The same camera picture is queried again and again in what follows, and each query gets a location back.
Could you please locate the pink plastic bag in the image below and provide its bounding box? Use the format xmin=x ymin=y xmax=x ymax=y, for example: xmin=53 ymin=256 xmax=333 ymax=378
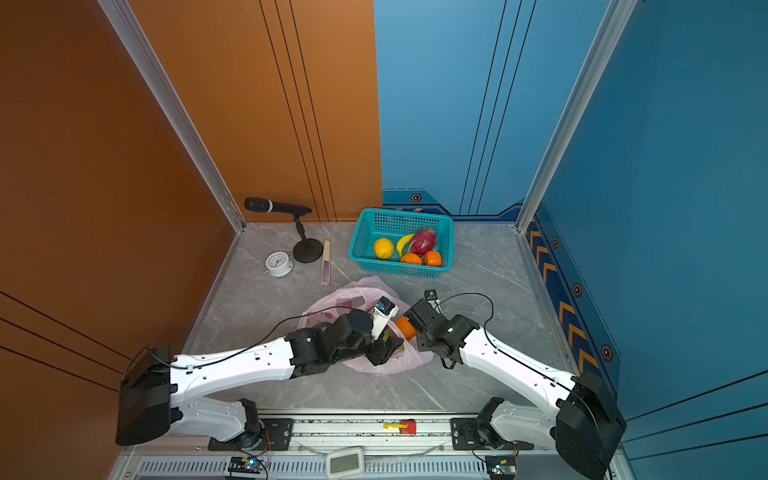
xmin=298 ymin=276 xmax=434 ymax=376

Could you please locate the left green circuit board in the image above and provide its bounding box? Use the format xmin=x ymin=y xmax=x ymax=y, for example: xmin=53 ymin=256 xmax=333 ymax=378
xmin=226 ymin=456 xmax=269 ymax=479

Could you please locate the orange mandarin fruit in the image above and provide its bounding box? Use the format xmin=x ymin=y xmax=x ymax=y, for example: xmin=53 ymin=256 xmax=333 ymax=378
xmin=400 ymin=253 xmax=423 ymax=265

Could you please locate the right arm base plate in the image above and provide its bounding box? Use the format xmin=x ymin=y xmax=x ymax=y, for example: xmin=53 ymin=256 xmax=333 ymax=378
xmin=450 ymin=418 xmax=534 ymax=452

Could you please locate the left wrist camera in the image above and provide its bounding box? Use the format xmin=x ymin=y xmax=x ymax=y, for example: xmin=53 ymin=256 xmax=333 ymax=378
xmin=369 ymin=297 xmax=399 ymax=340

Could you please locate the yellow banana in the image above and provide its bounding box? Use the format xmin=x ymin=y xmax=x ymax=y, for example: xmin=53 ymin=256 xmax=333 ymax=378
xmin=396 ymin=234 xmax=414 ymax=257

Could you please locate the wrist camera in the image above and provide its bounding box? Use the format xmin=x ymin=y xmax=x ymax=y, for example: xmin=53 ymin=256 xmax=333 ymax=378
xmin=424 ymin=290 xmax=439 ymax=304
xmin=369 ymin=297 xmax=399 ymax=340

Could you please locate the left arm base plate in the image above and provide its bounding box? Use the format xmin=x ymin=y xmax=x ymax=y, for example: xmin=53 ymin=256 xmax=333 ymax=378
xmin=207 ymin=418 xmax=294 ymax=453

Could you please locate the orange persimmon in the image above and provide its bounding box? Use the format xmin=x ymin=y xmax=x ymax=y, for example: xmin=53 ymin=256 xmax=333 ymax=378
xmin=395 ymin=317 xmax=417 ymax=341

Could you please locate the red yellow emergency switch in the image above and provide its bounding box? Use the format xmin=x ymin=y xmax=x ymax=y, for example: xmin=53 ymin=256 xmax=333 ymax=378
xmin=383 ymin=420 xmax=417 ymax=436

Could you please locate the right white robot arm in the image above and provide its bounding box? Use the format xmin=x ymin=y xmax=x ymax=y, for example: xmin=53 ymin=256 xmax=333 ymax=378
xmin=404 ymin=299 xmax=627 ymax=479

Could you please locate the teal plastic basket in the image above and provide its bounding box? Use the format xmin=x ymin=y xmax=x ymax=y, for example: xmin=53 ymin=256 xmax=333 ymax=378
xmin=348 ymin=208 xmax=454 ymax=279

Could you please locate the black microphone on stand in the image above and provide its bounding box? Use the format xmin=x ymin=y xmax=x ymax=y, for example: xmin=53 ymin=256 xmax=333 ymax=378
xmin=243 ymin=196 xmax=325 ymax=264

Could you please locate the white round clock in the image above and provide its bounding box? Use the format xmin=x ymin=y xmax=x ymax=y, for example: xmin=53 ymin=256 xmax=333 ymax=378
xmin=265 ymin=251 xmax=294 ymax=278

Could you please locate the yellow lemon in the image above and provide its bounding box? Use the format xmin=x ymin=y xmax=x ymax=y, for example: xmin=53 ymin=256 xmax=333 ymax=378
xmin=373 ymin=238 xmax=396 ymax=260

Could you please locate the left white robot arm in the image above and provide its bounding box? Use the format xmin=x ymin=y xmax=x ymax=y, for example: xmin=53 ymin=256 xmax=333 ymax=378
xmin=115 ymin=308 xmax=404 ymax=449

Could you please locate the white digital timer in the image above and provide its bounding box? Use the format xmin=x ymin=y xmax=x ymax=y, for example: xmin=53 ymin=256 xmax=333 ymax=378
xmin=325 ymin=447 xmax=365 ymax=479

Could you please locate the red dragon fruit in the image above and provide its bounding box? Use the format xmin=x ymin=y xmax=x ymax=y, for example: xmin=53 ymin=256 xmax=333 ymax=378
xmin=408 ymin=227 xmax=437 ymax=257

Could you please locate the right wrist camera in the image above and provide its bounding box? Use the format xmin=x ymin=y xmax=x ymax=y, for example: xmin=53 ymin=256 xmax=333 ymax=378
xmin=424 ymin=290 xmax=439 ymax=304

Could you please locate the right circuit board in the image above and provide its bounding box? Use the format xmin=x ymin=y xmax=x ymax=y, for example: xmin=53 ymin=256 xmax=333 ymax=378
xmin=484 ymin=456 xmax=518 ymax=480

